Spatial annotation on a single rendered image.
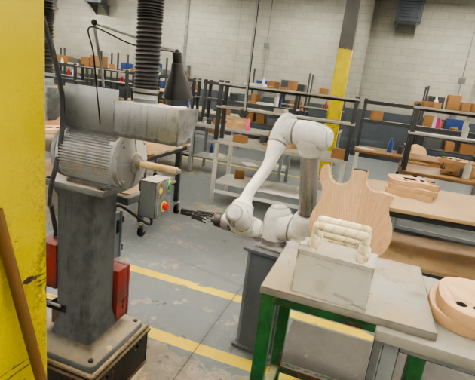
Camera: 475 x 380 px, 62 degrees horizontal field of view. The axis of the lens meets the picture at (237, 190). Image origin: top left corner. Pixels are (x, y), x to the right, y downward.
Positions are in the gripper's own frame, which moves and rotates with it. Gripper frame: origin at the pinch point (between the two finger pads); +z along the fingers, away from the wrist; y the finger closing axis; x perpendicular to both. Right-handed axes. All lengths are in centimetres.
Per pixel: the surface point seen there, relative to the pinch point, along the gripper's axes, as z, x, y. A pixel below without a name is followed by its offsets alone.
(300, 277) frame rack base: -69, 3, -46
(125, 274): 29, -39, -10
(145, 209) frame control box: 19.9, -0.7, -8.1
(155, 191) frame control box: 14.9, 10.6, -7.9
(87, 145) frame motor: 34, 34, -36
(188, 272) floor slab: 46, -98, 112
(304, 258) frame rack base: -69, 10, -46
